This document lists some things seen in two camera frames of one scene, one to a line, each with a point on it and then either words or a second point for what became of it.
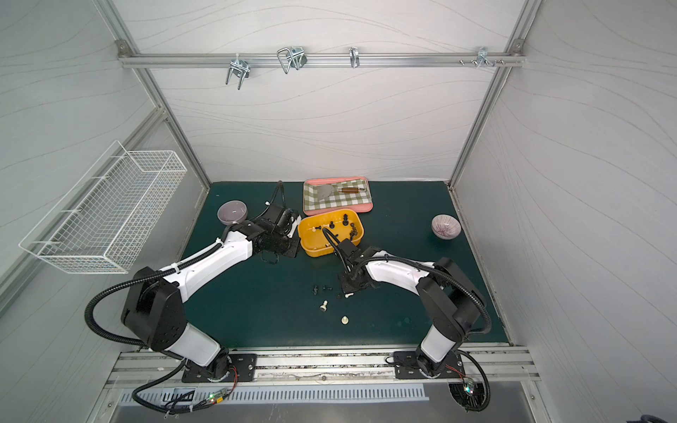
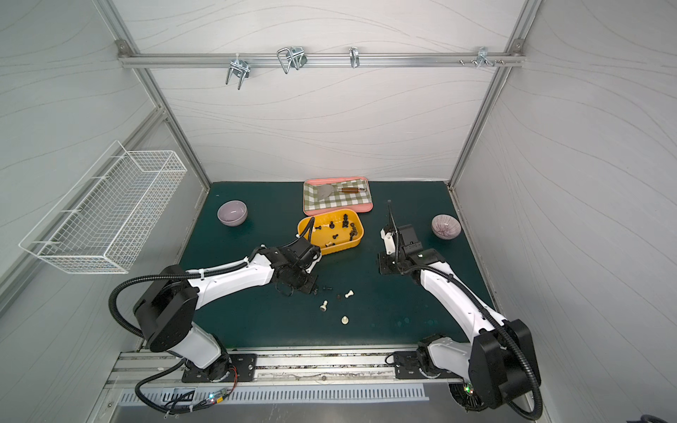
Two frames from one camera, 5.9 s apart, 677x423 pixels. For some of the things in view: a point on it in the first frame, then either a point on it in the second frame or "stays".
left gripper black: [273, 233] → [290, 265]
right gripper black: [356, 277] → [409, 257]
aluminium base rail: [497, 367] stays
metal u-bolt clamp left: [240, 68] stays
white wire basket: [103, 224] stays
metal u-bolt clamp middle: [293, 57] stays
